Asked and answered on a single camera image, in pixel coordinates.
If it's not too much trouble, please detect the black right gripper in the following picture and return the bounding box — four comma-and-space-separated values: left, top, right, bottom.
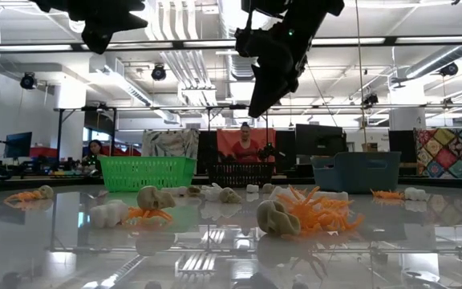
234, 14, 325, 120

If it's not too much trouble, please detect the person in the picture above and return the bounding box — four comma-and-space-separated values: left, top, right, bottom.
81, 139, 107, 174
230, 121, 263, 164

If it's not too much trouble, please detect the teal plastic bin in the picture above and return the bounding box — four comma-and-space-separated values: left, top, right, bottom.
310, 151, 403, 196

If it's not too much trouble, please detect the white round pillar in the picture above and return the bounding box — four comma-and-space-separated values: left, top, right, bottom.
388, 108, 428, 132

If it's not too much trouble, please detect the black panel screen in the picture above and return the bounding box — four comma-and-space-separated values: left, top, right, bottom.
274, 130, 297, 173
197, 130, 219, 174

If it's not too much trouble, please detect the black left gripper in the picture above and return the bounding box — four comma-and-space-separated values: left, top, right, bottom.
34, 0, 149, 55

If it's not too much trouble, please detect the colourful patchwork quilt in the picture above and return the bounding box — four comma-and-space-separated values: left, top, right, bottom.
414, 127, 462, 180

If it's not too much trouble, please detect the black overhead frame bar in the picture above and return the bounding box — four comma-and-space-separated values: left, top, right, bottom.
0, 36, 462, 52

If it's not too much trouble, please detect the red-orange hanging cloth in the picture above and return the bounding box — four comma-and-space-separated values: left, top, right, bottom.
216, 128, 278, 164

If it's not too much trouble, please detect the orange plastic spider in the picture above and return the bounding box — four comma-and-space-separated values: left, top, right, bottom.
298, 210, 367, 238
371, 189, 405, 201
124, 206, 175, 226
4, 190, 43, 203
277, 185, 355, 226

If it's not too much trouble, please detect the black ceiling camera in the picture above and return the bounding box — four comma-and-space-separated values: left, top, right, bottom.
361, 92, 380, 109
151, 63, 168, 83
438, 61, 460, 78
18, 71, 39, 91

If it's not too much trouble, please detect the black plastic basket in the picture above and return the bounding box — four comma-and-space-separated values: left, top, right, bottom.
208, 162, 274, 189

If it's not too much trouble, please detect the green plastic basket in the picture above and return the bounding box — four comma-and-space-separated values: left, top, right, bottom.
98, 155, 197, 193

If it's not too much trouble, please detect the slim silver ventilation duct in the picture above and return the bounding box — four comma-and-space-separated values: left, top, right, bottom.
405, 43, 462, 79

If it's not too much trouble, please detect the thin hanging cable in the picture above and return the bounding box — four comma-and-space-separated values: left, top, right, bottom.
354, 0, 367, 141

